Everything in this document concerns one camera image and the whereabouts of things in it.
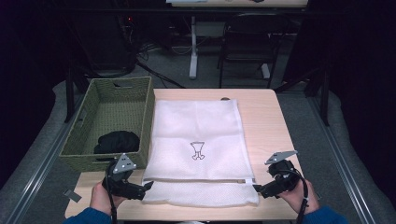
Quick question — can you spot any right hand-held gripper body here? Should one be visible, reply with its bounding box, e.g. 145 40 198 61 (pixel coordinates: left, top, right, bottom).
261 150 302 200

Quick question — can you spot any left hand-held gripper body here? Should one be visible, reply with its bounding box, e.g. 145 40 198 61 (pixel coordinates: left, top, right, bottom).
106 153 148 201

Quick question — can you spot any black cloth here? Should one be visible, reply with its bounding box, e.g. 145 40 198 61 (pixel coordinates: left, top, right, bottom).
93 130 140 156

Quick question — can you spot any green woven basket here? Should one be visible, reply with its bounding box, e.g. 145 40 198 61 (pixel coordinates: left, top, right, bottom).
59 76 156 173

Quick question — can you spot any white mesh laundry bag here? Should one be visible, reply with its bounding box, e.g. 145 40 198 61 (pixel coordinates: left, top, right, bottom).
141 98 260 208

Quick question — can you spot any person's right hand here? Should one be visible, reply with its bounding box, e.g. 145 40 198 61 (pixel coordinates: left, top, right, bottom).
278 178 320 216

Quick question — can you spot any person's left hand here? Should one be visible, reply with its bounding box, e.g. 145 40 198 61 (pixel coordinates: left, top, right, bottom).
89 181 125 217

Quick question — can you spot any grey tape piece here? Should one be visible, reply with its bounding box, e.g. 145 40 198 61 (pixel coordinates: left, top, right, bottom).
64 189 82 203

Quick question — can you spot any black metal stand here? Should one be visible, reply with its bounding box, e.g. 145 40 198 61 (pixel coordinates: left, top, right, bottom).
64 66 76 124

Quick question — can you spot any white desk leg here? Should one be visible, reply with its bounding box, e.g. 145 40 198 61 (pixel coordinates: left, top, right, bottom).
189 15 199 80

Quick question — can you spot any black folding chair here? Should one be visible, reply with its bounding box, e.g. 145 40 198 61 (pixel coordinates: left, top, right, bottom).
217 12 292 90

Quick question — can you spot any dark computer tower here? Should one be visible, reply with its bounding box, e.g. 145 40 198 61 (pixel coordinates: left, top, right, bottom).
69 0 138 76

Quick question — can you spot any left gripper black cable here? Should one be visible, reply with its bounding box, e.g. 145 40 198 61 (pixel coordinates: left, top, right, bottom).
105 161 118 224

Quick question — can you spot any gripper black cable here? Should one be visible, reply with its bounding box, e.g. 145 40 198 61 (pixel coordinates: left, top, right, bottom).
105 161 118 224
279 169 310 224

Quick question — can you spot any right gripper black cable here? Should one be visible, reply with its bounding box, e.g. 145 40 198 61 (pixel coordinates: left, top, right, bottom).
279 169 310 224

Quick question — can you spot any metal floor rail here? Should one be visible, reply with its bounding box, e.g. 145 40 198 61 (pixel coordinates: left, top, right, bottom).
6 96 85 224
306 96 377 224

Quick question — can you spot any black floor cable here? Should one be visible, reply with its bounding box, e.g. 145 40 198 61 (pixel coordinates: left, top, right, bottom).
134 60 186 90

